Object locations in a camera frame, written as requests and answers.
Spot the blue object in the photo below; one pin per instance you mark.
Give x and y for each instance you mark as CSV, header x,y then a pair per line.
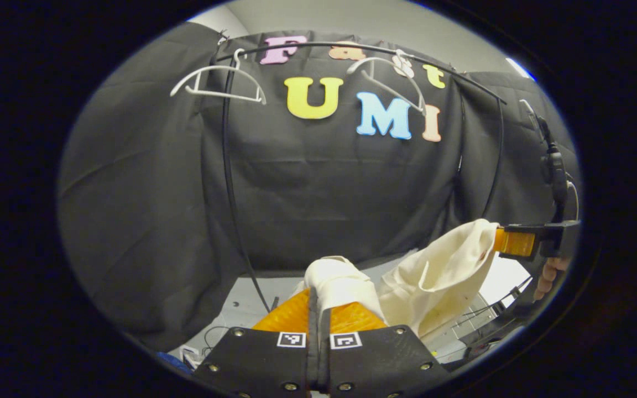
x,y
172,362

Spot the cream button shirt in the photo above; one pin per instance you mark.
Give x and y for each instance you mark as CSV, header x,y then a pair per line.
x,y
434,276

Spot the white plastic clothes hanger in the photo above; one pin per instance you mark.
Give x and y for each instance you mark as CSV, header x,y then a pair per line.
x,y
219,67
371,59

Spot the white power strip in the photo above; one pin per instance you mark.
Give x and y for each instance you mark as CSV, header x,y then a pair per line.
x,y
188,356

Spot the black metal clothes rack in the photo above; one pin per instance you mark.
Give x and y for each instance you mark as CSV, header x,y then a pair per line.
x,y
230,182

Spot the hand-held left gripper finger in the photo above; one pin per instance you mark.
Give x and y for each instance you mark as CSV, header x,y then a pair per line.
x,y
312,359
324,362

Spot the white laundry hamper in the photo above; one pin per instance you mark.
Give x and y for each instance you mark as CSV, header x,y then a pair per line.
x,y
509,276

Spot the ceiling light panel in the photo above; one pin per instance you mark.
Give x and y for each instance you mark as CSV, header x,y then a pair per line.
x,y
519,69

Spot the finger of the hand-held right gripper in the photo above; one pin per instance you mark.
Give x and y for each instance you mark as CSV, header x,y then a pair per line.
x,y
515,243

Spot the black backdrop cloth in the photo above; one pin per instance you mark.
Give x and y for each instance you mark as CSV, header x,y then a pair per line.
x,y
324,193

